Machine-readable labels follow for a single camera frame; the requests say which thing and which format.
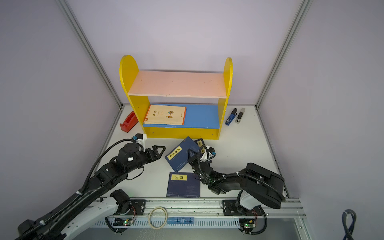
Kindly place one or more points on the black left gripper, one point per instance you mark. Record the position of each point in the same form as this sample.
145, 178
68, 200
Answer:
151, 156

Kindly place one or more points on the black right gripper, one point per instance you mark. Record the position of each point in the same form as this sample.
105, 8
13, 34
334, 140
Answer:
190, 159

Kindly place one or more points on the red-edged beige reading book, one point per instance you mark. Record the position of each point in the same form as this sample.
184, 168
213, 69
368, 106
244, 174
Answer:
165, 115

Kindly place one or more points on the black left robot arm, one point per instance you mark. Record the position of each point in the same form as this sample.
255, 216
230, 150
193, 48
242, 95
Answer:
72, 217

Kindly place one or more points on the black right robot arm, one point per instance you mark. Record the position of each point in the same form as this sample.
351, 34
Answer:
262, 184

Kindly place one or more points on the small dark blue poetry book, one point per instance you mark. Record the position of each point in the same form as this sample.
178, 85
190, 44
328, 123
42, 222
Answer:
200, 142

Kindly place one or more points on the large dark blue book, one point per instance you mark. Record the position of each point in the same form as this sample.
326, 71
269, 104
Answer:
184, 185

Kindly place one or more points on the yellow blue pink bookshelf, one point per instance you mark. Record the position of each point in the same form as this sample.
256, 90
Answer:
201, 120

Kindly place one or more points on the red tape dispenser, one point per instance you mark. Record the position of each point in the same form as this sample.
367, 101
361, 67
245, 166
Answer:
130, 121

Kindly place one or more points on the grey black stapler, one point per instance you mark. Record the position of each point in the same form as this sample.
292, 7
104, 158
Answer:
240, 115

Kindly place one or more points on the blue stapler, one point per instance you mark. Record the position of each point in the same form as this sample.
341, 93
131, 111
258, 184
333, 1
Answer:
231, 117

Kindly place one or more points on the blue label strip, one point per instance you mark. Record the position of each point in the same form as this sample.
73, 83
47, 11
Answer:
181, 221

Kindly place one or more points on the masking tape roll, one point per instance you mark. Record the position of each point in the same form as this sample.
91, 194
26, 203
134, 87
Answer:
157, 218

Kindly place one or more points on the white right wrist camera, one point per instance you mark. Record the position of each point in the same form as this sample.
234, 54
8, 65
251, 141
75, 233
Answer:
207, 154

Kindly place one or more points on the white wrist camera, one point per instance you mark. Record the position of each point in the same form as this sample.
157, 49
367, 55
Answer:
207, 154
140, 139

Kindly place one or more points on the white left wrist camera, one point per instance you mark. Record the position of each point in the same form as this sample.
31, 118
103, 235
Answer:
140, 139

